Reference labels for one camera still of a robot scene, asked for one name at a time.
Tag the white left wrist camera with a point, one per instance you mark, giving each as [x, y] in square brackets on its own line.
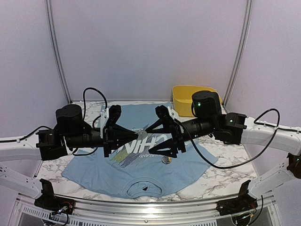
[109, 117]

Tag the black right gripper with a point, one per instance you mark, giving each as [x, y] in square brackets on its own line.
[177, 136]

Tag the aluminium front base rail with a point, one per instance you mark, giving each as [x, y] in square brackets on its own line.
[86, 212]

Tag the round blue gold brooch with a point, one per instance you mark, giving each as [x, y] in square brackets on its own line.
[166, 160]

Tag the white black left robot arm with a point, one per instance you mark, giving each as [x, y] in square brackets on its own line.
[71, 131]

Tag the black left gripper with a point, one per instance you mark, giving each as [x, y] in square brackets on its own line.
[116, 136]

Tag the aluminium frame post left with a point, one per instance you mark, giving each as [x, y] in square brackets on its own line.
[56, 51]

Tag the yellow plastic basket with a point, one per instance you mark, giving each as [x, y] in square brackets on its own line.
[182, 98]

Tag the light blue printed t-shirt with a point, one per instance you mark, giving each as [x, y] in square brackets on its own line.
[131, 171]

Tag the aluminium frame post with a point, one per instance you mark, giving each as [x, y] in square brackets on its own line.
[239, 55]
[56, 51]

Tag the aluminium frame post right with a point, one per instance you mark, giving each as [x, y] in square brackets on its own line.
[239, 55]

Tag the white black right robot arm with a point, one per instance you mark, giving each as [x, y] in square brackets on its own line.
[233, 129]

